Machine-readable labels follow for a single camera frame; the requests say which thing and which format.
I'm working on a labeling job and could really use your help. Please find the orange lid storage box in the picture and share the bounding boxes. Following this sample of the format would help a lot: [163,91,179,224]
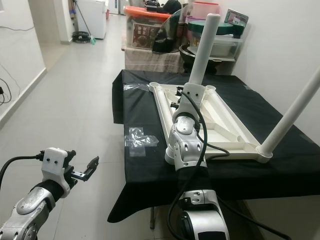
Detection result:
[124,6,173,51]

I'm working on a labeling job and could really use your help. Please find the black tablecloth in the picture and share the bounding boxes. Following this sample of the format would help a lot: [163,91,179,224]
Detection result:
[107,69,320,223]

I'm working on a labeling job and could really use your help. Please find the black wok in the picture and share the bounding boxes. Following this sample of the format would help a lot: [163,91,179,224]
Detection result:
[179,44,223,73]

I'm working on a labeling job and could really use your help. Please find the mop with teal head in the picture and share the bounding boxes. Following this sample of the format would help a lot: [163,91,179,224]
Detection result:
[70,0,97,45]

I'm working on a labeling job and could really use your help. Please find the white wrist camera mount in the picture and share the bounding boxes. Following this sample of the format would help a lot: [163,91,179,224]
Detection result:
[42,147,73,193]
[180,82,206,118]

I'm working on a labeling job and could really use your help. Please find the pink plastic container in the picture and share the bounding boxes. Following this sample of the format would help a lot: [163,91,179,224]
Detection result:
[185,1,221,23]

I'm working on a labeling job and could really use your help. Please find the clear plastic storage bin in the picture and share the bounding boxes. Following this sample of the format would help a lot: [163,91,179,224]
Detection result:
[190,34,243,58]

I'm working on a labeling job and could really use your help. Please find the black framed tablet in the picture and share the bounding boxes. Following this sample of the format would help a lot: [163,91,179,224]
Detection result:
[224,9,250,26]

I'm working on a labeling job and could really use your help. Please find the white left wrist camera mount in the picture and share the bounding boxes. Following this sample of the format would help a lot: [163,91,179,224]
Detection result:
[42,147,73,193]

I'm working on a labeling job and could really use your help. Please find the black coiled hose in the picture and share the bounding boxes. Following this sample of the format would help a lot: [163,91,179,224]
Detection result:
[71,31,92,43]

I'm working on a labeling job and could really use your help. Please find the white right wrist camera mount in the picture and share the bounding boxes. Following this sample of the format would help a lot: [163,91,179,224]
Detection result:
[180,82,206,118]

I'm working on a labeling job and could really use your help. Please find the white plastic children table top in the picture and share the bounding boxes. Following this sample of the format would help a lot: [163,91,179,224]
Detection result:
[149,81,273,165]

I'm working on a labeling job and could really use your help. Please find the dark green pot lid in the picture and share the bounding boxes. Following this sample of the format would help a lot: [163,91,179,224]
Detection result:
[187,17,236,36]

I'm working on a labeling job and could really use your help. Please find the patterned cloth covered table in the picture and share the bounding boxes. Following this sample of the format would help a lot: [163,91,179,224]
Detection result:
[122,46,186,73]

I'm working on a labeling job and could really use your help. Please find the grey metal table leg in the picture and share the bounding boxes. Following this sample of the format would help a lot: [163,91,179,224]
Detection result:
[148,210,156,230]

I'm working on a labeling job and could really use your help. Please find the black wall cable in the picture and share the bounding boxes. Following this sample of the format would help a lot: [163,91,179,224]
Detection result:
[0,22,36,32]
[0,77,15,106]

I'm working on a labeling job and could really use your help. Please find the clear tape strip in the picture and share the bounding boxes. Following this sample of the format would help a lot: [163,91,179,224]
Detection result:
[122,82,152,92]

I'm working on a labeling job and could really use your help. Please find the white chest freezer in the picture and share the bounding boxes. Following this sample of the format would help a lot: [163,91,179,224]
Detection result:
[80,0,108,40]

